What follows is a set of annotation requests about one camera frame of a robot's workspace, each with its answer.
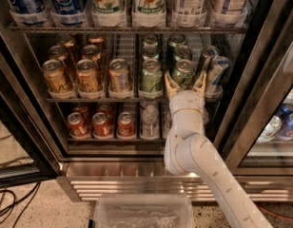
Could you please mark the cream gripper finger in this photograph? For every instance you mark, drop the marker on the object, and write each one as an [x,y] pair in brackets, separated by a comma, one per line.
[199,85]
[172,88]

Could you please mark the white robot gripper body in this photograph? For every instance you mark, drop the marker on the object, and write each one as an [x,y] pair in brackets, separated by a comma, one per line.
[185,101]

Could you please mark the green can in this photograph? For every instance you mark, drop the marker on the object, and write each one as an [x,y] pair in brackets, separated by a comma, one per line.
[181,52]
[151,76]
[183,73]
[150,52]
[173,41]
[150,40]

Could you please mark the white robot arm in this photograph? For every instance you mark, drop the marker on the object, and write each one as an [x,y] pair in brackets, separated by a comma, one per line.
[188,150]

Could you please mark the water bottle middle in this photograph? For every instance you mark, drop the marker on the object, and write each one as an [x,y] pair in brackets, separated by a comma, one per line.
[167,121]

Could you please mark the water bottle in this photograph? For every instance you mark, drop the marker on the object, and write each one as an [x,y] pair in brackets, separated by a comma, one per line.
[150,122]
[205,117]
[167,121]

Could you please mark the silver blue can front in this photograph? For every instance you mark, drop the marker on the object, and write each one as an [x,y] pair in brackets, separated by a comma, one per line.
[216,73]

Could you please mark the silver blue can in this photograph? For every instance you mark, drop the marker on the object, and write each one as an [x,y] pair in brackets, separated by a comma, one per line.
[207,54]
[216,73]

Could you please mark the silver blue can back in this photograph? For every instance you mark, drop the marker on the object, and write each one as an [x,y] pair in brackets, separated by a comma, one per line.
[207,54]

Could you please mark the orange can front right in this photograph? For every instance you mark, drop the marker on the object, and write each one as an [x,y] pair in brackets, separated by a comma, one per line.
[119,76]

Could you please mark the orange can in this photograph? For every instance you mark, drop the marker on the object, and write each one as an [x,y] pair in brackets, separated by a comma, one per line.
[95,54]
[119,76]
[60,53]
[87,76]
[68,41]
[99,40]
[56,77]

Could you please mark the red can front right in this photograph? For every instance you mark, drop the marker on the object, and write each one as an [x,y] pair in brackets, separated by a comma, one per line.
[125,124]

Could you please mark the red can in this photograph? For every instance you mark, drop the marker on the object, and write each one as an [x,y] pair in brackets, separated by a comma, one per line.
[101,125]
[125,124]
[107,108]
[82,108]
[77,125]

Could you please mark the red can back middle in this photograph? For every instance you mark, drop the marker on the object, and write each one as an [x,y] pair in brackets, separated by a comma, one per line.
[107,108]

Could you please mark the glass fridge door right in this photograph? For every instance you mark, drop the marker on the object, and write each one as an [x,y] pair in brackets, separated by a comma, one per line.
[259,82]

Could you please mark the red can front middle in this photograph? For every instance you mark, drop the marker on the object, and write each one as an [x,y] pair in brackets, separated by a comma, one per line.
[101,125]

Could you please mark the silver can behind door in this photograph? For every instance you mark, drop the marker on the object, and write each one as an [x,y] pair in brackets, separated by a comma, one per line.
[271,128]

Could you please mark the orange can front middle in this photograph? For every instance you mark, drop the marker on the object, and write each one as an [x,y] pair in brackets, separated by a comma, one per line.
[87,76]

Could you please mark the orange can middle right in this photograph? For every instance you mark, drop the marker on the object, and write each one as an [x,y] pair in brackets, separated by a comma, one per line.
[95,54]

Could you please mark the stainless steel fridge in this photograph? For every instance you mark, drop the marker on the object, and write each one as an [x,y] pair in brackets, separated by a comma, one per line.
[92,166]

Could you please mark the orange can back right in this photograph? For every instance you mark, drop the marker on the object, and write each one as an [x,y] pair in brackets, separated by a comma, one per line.
[99,40]

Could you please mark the red can back left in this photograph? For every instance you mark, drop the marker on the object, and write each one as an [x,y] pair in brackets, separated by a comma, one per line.
[82,108]

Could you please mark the blue can behind door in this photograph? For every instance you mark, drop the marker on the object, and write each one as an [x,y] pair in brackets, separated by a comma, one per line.
[286,130]

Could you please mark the red can front left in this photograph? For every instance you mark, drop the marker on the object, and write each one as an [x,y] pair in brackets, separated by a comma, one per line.
[77,125]

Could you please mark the orange can back left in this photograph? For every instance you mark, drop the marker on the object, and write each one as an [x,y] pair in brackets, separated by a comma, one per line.
[68,41]

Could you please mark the orange can middle left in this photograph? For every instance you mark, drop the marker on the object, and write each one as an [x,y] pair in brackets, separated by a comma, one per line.
[60,53]

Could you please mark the orange can front left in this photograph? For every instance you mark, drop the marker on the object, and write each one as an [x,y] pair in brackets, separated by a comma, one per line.
[56,77]

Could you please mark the open fridge door left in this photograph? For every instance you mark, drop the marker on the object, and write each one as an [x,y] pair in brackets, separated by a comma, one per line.
[24,152]

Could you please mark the water bottle right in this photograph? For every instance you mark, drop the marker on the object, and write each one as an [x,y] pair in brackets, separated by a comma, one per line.
[205,117]

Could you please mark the water bottle left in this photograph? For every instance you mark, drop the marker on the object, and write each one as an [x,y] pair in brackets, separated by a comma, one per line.
[150,122]

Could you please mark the clear plastic bin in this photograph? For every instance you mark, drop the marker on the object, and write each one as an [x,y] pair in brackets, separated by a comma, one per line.
[143,211]

